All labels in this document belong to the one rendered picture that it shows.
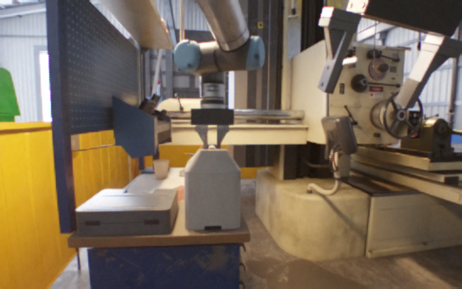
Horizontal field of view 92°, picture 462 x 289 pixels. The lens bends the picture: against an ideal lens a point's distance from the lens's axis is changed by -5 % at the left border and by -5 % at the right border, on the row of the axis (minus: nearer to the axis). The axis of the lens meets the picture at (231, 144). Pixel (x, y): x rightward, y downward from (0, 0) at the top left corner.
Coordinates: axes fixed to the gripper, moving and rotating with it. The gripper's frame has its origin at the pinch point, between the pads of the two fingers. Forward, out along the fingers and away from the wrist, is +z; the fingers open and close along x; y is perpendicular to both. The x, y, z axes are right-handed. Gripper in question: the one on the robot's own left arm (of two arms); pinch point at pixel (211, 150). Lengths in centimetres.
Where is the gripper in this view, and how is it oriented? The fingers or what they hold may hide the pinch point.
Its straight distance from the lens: 74.6
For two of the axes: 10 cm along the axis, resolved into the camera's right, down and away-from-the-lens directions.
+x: 9.9, 0.0, 1.1
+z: -0.1, 9.9, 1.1
